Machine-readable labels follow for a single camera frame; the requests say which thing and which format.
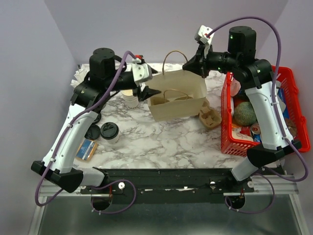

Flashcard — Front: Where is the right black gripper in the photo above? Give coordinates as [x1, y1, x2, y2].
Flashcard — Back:
[182, 42, 239, 78]

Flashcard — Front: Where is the brown paper bag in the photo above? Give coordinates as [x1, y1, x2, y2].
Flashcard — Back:
[145, 60, 207, 122]

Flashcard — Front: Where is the black coffee cup lid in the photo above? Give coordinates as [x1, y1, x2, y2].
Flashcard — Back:
[100, 122, 119, 140]

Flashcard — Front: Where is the white paper cup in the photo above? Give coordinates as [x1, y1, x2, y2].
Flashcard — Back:
[106, 133, 120, 144]

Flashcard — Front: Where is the brown cardboard cup carrier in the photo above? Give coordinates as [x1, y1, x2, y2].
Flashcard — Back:
[150, 96, 193, 106]

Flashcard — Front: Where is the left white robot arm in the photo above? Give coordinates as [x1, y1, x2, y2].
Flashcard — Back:
[31, 48, 160, 193]

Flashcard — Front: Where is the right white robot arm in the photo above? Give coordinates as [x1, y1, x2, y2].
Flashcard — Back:
[182, 25, 301, 192]

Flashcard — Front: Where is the stack of white paper cups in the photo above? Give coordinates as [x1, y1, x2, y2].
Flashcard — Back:
[121, 90, 139, 109]

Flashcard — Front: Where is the dark printed cup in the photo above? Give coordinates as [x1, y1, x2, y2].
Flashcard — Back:
[230, 78, 241, 97]

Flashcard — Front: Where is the stack of cardboard cup carriers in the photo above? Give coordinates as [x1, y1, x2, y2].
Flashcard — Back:
[199, 101, 222, 130]

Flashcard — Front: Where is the white wrapped straws bundle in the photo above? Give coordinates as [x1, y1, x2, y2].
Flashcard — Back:
[70, 68, 89, 88]

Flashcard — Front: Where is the green melon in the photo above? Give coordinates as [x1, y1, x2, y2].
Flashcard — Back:
[233, 102, 257, 126]

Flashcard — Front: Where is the red white snack packet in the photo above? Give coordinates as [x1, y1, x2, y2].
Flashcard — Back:
[231, 123, 253, 142]

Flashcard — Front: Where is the blue drink can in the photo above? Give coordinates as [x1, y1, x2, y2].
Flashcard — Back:
[250, 122, 262, 143]

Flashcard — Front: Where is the red plastic basket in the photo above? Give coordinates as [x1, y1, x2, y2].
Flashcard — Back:
[221, 67, 311, 157]

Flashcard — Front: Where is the blue box in basket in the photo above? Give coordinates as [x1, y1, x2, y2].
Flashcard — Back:
[277, 88, 290, 118]

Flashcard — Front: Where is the blue orange packet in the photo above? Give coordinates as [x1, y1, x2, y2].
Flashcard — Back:
[75, 139, 98, 162]

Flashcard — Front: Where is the grey plastic bag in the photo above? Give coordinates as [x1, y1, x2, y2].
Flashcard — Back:
[276, 81, 286, 113]

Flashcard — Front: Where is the brown lidded tub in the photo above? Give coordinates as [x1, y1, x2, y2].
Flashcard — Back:
[285, 118, 297, 138]

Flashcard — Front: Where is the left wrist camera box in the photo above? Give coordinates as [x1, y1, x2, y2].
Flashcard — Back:
[131, 55, 153, 86]

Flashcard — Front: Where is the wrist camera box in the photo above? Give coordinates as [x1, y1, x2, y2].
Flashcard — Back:
[131, 55, 153, 86]
[194, 25, 214, 58]

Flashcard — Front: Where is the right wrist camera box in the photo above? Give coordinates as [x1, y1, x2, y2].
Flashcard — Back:
[194, 25, 214, 58]

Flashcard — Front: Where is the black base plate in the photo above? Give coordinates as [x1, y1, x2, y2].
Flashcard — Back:
[80, 167, 287, 205]

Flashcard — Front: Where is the aluminium rail frame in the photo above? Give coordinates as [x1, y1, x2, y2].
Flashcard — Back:
[29, 175, 309, 235]

